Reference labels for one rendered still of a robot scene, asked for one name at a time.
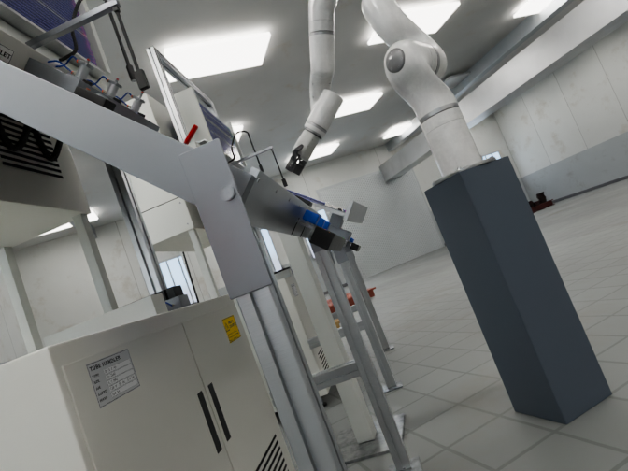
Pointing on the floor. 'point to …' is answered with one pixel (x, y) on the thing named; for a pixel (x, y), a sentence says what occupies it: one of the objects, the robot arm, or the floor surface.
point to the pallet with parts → (540, 203)
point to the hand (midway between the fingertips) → (293, 170)
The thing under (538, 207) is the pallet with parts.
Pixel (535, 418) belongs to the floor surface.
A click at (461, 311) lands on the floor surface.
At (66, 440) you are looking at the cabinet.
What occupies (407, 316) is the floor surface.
